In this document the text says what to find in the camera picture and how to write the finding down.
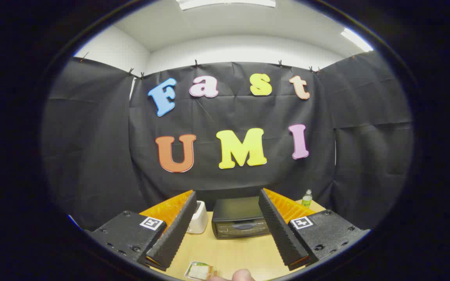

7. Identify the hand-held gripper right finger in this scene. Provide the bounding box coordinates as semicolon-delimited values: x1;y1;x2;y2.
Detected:
258;188;371;271

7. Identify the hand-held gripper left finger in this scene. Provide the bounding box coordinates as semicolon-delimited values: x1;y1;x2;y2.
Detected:
88;190;198;272

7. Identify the white pop-up toaster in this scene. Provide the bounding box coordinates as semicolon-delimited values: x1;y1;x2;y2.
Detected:
186;201;209;235

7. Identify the row of black cloth clips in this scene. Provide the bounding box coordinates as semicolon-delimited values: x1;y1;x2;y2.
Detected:
80;51;356;80

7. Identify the long ceiling light panel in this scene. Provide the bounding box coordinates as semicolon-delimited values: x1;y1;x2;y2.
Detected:
176;0;277;11

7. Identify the black toaster oven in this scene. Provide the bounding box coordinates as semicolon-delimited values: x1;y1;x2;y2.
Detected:
211;196;271;240

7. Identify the short ceiling light panel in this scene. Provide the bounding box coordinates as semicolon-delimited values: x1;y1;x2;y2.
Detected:
341;28;373;52

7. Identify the white plate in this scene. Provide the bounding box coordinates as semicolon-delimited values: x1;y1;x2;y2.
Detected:
184;261;214;281

